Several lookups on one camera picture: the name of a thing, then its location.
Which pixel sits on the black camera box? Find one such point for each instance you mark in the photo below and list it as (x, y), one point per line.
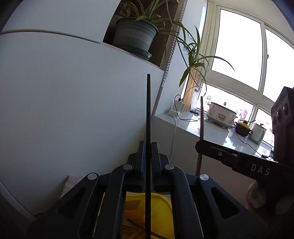
(282, 123)

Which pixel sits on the right gloved hand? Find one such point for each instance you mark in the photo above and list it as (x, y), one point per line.
(272, 204)

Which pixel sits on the brown clay pot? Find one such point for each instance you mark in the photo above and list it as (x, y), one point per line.
(242, 127)

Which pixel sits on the pale green electric kettle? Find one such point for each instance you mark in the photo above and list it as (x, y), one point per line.
(257, 132)

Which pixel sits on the white charger with black cable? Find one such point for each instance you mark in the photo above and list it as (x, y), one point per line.
(179, 106)

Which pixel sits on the red-tipped wooden chopstick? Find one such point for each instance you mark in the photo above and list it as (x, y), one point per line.
(199, 159)
(127, 222)

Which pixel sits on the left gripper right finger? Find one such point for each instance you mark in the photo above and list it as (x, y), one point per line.
(200, 207)

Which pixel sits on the pink checkered tablecloth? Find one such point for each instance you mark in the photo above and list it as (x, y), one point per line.
(71, 181)

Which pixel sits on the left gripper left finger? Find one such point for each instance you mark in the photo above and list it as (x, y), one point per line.
(94, 207)

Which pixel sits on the yellow plastic container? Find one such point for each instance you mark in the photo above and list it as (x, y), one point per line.
(161, 215)

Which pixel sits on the wooden board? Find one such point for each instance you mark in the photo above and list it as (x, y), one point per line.
(192, 84)

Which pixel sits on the white cabinet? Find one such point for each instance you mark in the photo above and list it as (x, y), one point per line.
(70, 104)

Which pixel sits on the black chopstick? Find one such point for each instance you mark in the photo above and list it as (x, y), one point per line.
(148, 162)

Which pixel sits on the white power strip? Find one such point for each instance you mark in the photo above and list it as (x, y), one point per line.
(173, 113)

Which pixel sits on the green plant pot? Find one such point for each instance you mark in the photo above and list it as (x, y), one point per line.
(134, 36)

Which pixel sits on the spider plant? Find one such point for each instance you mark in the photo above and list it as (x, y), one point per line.
(188, 46)

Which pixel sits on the white floral slow cooker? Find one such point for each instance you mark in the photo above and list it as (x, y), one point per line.
(221, 115)

